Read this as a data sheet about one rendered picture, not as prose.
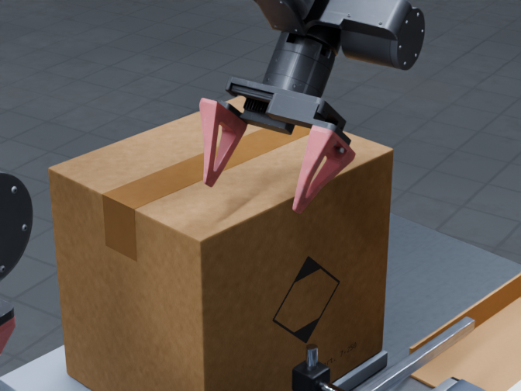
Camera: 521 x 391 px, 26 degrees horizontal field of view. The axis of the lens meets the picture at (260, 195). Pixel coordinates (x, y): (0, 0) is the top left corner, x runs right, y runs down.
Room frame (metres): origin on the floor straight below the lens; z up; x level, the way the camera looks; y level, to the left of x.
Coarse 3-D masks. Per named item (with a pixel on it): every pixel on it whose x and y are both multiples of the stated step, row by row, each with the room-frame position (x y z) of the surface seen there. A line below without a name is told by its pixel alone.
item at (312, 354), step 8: (312, 344) 0.95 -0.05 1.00; (312, 352) 0.94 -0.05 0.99; (312, 360) 0.94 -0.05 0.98; (296, 368) 0.94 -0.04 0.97; (304, 368) 0.94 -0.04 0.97; (312, 368) 0.94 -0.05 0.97; (320, 368) 0.94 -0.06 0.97; (328, 368) 0.95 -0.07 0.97; (296, 376) 0.94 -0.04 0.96; (304, 376) 0.93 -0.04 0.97; (312, 376) 0.93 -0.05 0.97; (320, 376) 0.93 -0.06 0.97; (328, 376) 0.94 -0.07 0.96; (296, 384) 0.94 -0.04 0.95; (304, 384) 0.93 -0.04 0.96; (312, 384) 0.93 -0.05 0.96; (320, 384) 0.93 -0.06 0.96; (328, 384) 0.93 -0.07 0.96
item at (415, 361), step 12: (456, 324) 1.04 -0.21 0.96; (468, 324) 1.04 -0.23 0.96; (444, 336) 1.01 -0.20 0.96; (456, 336) 1.02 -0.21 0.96; (420, 348) 0.99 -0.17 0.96; (432, 348) 0.99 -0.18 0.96; (444, 348) 1.01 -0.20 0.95; (408, 360) 0.97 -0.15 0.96; (420, 360) 0.97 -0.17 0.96; (384, 372) 0.95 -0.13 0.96; (396, 372) 0.95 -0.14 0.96; (408, 372) 0.96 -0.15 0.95; (372, 384) 0.93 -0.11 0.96; (384, 384) 0.93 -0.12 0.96; (396, 384) 0.95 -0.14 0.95
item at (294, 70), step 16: (288, 48) 0.99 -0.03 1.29; (304, 48) 0.98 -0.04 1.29; (320, 48) 0.99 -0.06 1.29; (272, 64) 0.99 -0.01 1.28; (288, 64) 0.98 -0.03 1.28; (304, 64) 0.98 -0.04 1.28; (320, 64) 0.98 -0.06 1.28; (240, 80) 0.98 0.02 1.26; (272, 80) 0.97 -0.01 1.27; (288, 80) 0.97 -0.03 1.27; (304, 80) 0.97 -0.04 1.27; (320, 80) 0.98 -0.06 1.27; (256, 96) 0.97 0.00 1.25; (272, 96) 0.96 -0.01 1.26; (304, 96) 0.94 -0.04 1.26; (320, 96) 0.98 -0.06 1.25; (320, 112) 0.93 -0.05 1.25; (336, 112) 0.96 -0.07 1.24
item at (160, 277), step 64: (192, 128) 1.21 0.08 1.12; (256, 128) 1.21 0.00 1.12; (64, 192) 1.08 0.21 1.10; (128, 192) 1.04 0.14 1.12; (192, 192) 1.04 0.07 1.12; (256, 192) 1.04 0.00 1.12; (320, 192) 1.06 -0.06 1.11; (384, 192) 1.14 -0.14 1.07; (64, 256) 1.09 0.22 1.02; (128, 256) 1.01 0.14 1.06; (192, 256) 0.94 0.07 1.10; (256, 256) 0.99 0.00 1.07; (320, 256) 1.06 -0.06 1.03; (384, 256) 1.15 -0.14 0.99; (64, 320) 1.10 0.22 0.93; (128, 320) 1.02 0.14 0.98; (192, 320) 0.95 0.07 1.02; (256, 320) 0.99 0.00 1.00; (320, 320) 1.07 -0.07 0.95; (128, 384) 1.02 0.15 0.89; (192, 384) 0.95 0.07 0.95; (256, 384) 0.99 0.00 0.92
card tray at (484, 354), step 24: (504, 288) 1.27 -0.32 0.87; (480, 312) 1.23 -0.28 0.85; (504, 312) 1.27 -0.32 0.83; (432, 336) 1.16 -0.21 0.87; (480, 336) 1.21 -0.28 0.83; (504, 336) 1.21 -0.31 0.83; (432, 360) 1.16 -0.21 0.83; (456, 360) 1.16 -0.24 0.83; (480, 360) 1.16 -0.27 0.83; (504, 360) 1.16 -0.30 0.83; (432, 384) 1.11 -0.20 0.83; (480, 384) 1.11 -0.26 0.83; (504, 384) 1.11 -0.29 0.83
